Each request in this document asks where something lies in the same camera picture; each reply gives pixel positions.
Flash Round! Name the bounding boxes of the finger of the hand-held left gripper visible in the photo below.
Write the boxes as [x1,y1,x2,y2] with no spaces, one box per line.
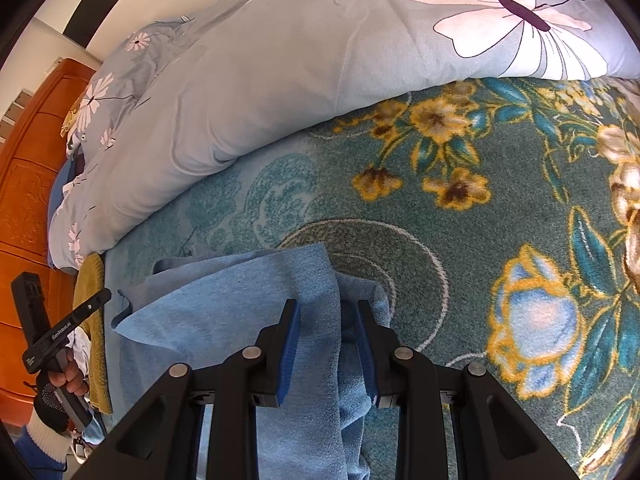
[70,288,112,332]

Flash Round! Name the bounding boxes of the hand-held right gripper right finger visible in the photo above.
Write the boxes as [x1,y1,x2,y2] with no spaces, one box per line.
[355,300,581,480]

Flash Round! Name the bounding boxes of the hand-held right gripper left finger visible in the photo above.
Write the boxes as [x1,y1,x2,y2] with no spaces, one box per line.
[65,300,302,480]

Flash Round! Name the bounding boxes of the blue sweater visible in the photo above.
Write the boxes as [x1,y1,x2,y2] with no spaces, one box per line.
[111,242,396,480]

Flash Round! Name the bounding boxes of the person's left forearm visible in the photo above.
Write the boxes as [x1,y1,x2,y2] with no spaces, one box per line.
[12,417,71,476]

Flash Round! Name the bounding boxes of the person's left hand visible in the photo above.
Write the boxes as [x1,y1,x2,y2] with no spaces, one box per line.
[34,357,91,435]

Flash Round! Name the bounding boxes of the mustard knit sweater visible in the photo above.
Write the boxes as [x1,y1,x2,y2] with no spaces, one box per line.
[72,252,113,415]

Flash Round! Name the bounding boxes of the wooden headboard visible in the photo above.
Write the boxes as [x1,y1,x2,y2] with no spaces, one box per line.
[0,57,101,431]

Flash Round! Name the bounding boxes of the light blue shirt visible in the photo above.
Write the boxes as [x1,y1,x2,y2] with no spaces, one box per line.
[70,330,107,461]

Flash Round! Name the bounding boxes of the blue pillow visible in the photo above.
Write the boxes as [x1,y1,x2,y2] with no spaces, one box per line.
[47,157,88,211]

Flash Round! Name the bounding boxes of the teal floral blanket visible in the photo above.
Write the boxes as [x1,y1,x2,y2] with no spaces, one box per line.
[102,77,640,480]

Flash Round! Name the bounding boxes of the cream patterned pillow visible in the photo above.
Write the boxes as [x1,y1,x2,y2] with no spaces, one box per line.
[60,105,83,138]

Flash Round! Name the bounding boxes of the grey-blue floral duvet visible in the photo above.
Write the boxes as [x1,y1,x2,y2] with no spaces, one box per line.
[47,0,640,273]

